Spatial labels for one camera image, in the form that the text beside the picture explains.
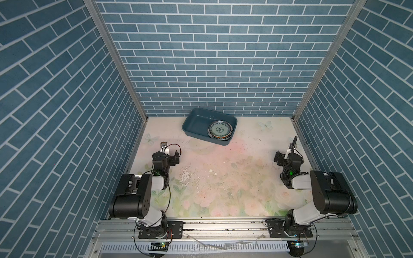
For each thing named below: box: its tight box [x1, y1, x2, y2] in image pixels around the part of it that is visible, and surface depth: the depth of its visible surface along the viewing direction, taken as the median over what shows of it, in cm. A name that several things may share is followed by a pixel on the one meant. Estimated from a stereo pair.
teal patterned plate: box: [207, 120, 233, 140], surface depth 110 cm
